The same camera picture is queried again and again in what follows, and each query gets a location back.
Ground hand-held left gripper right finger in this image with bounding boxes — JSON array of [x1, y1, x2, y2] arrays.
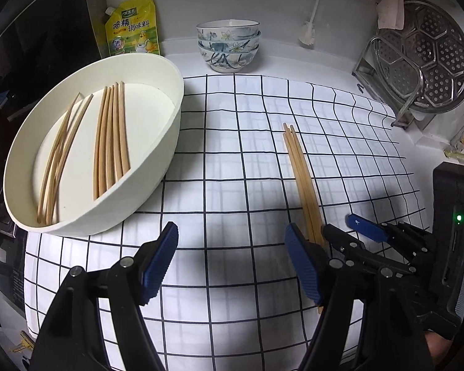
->
[[285, 222, 436, 371]]

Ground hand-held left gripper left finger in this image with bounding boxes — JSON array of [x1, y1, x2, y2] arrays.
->
[[29, 221, 179, 371]]

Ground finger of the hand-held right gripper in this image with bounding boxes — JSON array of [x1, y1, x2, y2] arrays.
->
[[322, 223, 414, 275], [346, 213, 436, 263]]

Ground wooden chopstick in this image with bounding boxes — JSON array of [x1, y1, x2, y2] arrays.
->
[[282, 122, 325, 313], [289, 124, 327, 248]]

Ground bundle of wooden chopsticks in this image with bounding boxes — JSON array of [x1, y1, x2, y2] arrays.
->
[[37, 81, 131, 225]]

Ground white oval tray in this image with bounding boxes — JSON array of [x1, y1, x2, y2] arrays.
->
[[3, 54, 185, 236]]

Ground person's right forearm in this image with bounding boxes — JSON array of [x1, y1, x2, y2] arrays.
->
[[425, 330, 461, 371]]

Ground white black checkered cloth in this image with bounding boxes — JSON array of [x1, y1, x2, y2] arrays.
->
[[23, 73, 430, 371]]

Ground metal plate rack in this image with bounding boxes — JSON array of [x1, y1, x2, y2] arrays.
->
[[351, 35, 434, 132]]

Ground small yellow object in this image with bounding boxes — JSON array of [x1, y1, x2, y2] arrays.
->
[[10, 330, 35, 356]]

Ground perforated metal steamer plate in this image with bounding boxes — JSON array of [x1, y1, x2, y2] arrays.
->
[[373, 0, 464, 113]]

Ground white dish brush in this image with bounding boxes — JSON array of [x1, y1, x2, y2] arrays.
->
[[298, 0, 329, 47]]

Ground floral ceramic bowl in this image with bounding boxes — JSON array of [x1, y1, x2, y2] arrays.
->
[[198, 33, 262, 53], [198, 44, 260, 73], [196, 20, 261, 41]]

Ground pink hanging cloth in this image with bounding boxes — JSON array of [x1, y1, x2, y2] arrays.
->
[[375, 0, 406, 31]]

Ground yellow seasoning pouch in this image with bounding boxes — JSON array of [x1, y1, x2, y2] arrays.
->
[[92, 0, 161, 59]]

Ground black kitchen appliance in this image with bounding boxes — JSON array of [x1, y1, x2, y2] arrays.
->
[[0, 0, 105, 248]]

